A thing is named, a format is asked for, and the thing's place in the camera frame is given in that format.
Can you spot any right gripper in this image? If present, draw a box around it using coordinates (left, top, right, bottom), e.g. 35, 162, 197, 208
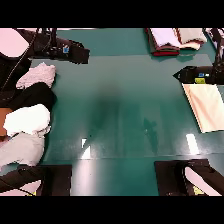
182, 65, 224, 85

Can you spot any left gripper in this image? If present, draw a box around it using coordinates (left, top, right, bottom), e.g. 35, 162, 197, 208
54, 37, 91, 65

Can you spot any grey T-shirt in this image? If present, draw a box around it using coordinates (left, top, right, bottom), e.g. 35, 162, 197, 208
0, 131, 46, 172

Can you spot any cream garment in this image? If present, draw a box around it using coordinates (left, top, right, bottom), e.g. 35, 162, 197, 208
181, 83, 224, 134

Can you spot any pale pink garment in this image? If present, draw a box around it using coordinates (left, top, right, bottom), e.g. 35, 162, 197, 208
15, 62, 57, 90

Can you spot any folded beige garment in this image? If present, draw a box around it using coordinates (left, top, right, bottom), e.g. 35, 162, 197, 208
175, 28, 209, 51

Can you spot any red garment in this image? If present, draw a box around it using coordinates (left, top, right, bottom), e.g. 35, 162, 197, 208
152, 49, 181, 57

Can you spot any black garment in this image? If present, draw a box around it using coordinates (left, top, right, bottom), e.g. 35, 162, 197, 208
0, 82, 58, 112

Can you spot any folded white garment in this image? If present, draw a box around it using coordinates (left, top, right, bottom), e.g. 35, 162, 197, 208
149, 28, 181, 49

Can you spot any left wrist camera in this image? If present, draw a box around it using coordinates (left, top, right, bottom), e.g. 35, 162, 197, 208
39, 28, 59, 48

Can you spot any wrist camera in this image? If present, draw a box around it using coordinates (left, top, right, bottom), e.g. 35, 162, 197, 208
39, 28, 59, 48
211, 28, 224, 67

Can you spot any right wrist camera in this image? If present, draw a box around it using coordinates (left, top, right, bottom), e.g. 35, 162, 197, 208
211, 28, 224, 67

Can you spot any black cable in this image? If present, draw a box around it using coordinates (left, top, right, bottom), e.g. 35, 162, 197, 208
0, 44, 31, 90

